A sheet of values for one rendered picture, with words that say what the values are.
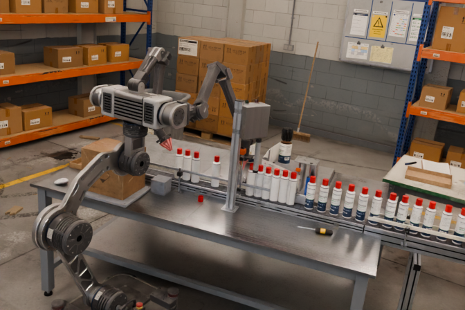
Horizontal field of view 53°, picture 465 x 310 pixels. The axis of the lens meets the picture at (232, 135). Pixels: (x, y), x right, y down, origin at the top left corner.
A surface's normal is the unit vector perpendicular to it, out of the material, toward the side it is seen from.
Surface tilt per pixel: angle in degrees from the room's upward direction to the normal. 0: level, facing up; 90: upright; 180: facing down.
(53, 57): 90
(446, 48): 92
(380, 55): 90
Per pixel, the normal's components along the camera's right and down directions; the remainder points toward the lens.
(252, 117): 0.56, 0.29
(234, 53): -0.43, 0.23
